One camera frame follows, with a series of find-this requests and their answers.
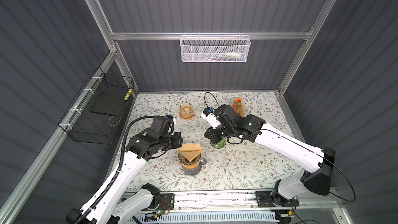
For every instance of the single brown paper filter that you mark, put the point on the single brown paper filter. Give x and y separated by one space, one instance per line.
190 150

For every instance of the green glass dripper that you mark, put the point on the green glass dripper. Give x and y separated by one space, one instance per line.
221 144

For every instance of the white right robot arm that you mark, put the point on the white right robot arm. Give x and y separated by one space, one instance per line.
317 164

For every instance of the white wire mesh basket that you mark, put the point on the white wire mesh basket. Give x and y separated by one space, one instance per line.
214 48

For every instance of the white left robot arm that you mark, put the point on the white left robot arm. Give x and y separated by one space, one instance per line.
104 206

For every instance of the yellow marker in basket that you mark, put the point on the yellow marker in basket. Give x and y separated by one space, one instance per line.
128 94

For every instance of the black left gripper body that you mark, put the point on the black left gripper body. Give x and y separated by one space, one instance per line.
170 141

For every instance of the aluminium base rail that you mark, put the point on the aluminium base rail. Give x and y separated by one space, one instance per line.
241 207

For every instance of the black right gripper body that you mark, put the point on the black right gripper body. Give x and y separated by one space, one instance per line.
220 131

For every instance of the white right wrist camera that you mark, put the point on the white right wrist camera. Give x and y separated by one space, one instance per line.
210 117

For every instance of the clear grey glass dripper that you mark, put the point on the clear grey glass dripper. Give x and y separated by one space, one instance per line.
184 160

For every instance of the orange glass pitcher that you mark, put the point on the orange glass pitcher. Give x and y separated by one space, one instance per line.
186 111

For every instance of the black pad in basket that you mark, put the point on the black pad in basket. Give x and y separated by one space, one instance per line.
110 104

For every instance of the clear grey glass pitcher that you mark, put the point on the clear grey glass pitcher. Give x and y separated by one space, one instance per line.
195 170

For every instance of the orange coffee filter box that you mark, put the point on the orange coffee filter box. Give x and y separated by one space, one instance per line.
239 107

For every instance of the black wire basket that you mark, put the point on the black wire basket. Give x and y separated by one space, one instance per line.
83 126

